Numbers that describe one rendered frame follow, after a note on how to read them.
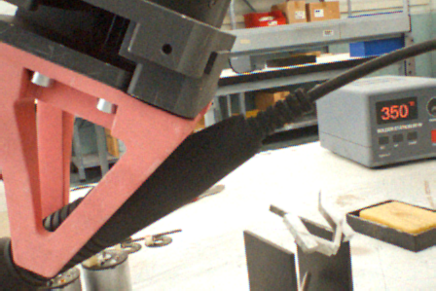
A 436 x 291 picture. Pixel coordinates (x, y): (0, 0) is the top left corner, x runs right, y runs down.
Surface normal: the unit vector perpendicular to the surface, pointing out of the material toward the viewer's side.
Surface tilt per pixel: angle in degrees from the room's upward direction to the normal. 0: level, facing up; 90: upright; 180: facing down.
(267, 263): 90
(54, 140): 86
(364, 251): 0
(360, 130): 90
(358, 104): 90
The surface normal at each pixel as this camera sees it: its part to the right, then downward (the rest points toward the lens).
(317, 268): -0.88, 0.17
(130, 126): -0.21, 0.47
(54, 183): -0.06, 0.09
